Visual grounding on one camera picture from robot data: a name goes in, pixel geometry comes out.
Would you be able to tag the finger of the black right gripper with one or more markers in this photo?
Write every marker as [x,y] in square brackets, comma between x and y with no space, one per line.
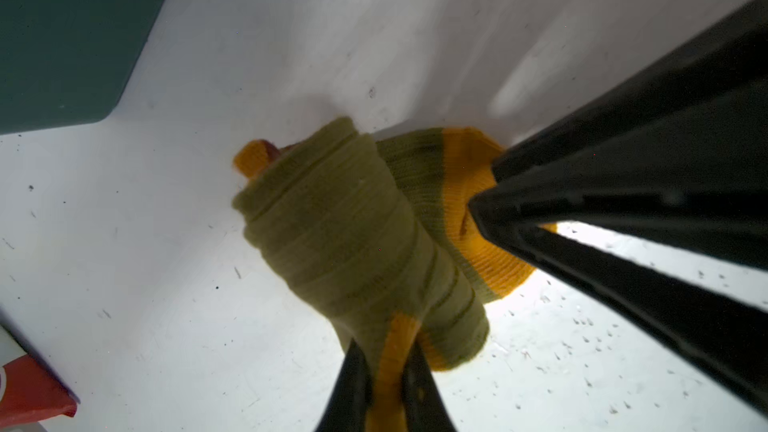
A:
[704,190]
[729,56]

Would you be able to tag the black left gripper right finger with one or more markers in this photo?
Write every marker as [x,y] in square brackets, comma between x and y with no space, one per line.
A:
[423,405]

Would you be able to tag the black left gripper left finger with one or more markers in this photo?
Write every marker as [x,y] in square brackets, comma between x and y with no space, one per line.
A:
[349,401]

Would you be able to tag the red chips bag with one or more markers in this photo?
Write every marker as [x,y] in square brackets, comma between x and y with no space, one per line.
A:
[29,392]

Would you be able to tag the green compartment tray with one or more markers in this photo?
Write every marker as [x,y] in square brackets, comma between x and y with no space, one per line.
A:
[67,62]

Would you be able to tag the olive yellow sock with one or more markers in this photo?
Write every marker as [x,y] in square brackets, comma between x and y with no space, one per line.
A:
[377,236]

